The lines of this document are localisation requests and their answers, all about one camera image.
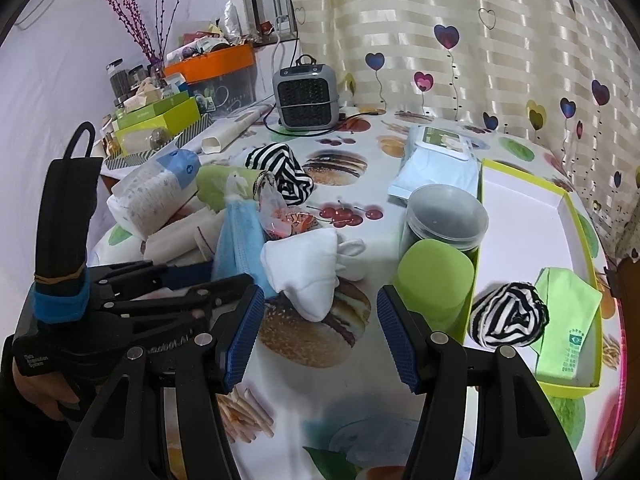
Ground clear box with orange lid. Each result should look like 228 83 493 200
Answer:
164 42 259 113

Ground striped curtain with hearts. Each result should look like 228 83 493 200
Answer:
282 0 640 261

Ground white power cable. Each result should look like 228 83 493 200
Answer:
271 35 304 92

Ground lime green plastic lid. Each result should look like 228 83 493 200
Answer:
391 240 476 334

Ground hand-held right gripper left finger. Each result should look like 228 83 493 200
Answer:
57 284 266 480

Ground black white striped tray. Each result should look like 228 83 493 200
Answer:
102 114 214 171

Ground black white striped cloth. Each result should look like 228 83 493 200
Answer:
470 282 550 349
244 142 316 206

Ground purple dried flower branches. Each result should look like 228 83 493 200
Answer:
104 0 199 69

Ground white box with lime rim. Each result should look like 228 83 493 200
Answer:
465 157 606 399

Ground light green folded cloth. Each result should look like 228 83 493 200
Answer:
530 266 604 381

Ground person's left hand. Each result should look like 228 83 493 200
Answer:
12 360 81 422

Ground black heater cable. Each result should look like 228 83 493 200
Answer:
262 104 389 139

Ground white towel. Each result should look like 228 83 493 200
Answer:
260 229 367 322

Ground green towel roll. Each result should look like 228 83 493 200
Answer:
196 165 264 212

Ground food print tablecloth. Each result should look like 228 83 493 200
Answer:
87 105 632 480

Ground lime green cardboard box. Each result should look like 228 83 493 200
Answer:
112 91 202 135

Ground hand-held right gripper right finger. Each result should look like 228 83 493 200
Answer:
376 285 583 480

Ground blue face mask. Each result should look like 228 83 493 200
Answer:
212 199 275 297

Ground silver foil bag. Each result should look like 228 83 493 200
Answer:
222 1 246 42

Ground grey space heater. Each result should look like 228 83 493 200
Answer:
272 54 344 131

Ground plastic bag with red contents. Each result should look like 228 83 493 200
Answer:
257 172 322 239

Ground dark filled glass jar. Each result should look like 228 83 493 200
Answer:
106 59 132 107

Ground clear round plastic container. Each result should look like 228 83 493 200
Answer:
400 184 490 262

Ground white paper tube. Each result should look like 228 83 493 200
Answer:
201 105 274 155

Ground white blue printed packet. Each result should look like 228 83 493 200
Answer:
106 149 202 239

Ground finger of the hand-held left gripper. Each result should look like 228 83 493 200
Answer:
91 261 215 292
100 273 257 347

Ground wet wipes pack green label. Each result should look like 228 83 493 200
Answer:
389 124 483 206

